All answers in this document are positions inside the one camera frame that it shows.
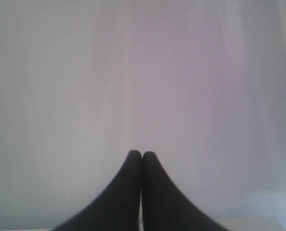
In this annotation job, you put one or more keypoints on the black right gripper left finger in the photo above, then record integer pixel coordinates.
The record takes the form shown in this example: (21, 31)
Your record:
(117, 207)

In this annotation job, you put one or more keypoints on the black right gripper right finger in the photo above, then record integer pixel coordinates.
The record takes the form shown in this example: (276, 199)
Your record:
(165, 208)

